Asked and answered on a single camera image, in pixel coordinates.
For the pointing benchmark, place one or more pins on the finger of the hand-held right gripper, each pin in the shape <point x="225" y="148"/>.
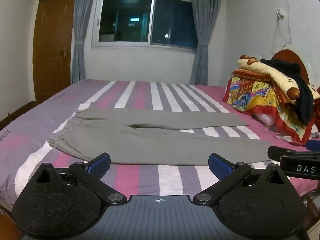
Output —
<point x="287" y="152"/>
<point x="313" y="145"/>

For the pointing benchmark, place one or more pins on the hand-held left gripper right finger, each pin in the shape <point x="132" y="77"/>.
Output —
<point x="219" y="166"/>

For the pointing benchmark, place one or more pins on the red wooden headboard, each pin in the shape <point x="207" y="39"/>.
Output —
<point x="287" y="55"/>

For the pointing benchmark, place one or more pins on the grey curtain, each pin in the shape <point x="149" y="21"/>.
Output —
<point x="80" y="30"/>
<point x="203" y="42"/>

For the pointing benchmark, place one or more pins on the white wall socket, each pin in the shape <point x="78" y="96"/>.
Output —
<point x="280" y="13"/>

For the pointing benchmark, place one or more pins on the white pillow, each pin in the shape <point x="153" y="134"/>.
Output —
<point x="265" y="118"/>

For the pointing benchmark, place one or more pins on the black garment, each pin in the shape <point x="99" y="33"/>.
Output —
<point x="306" y="100"/>

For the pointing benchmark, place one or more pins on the colourful red-edged blanket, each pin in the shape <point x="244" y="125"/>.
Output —
<point x="250" y="92"/>

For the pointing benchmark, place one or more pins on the grey pants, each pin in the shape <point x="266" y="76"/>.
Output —
<point x="150" y="145"/>

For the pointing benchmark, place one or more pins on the brown wooden door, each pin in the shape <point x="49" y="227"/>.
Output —
<point x="50" y="55"/>

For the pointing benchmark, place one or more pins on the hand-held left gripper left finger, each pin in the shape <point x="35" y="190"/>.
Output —
<point x="100" y="165"/>

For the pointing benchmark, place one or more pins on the striped pink purple bed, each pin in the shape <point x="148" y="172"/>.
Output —
<point x="37" y="120"/>

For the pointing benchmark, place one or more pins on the white framed window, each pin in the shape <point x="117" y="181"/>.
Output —
<point x="125" y="17"/>

